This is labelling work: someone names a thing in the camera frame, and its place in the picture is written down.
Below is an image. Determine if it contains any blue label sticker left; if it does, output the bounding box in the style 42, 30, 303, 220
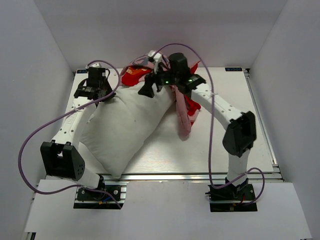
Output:
76, 69, 88, 74

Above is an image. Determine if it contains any red cartoon print pillowcase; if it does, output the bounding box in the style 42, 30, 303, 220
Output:
120, 50, 201, 138

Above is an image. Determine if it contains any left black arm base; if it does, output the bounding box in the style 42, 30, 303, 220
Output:
73, 183, 127, 210

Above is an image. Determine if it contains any aluminium table frame rail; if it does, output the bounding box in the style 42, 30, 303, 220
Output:
102, 172, 283, 181

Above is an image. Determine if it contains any blue label sticker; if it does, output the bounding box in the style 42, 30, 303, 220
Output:
76, 69, 88, 74
224, 67, 243, 72

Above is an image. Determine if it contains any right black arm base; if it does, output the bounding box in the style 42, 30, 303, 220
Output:
205, 184, 258, 213

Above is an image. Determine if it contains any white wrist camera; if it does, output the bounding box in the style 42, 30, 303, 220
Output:
85, 61, 102, 69
147, 50, 163, 74

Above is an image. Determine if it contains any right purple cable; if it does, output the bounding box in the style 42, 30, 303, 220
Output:
129, 43, 266, 206

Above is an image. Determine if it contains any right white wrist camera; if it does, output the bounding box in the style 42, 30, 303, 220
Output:
147, 50, 163, 74

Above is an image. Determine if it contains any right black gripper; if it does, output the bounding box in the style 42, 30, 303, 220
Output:
138, 61, 180, 98

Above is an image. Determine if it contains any blue label sticker right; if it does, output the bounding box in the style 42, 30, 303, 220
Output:
224, 67, 243, 72

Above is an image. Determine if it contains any white pillow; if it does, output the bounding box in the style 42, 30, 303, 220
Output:
79, 82, 175, 179

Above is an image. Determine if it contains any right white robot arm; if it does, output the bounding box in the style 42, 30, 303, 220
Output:
138, 50, 257, 200

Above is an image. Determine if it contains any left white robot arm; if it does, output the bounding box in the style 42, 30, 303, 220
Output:
40, 63, 112, 200

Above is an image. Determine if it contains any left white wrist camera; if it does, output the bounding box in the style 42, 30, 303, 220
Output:
85, 61, 102, 69

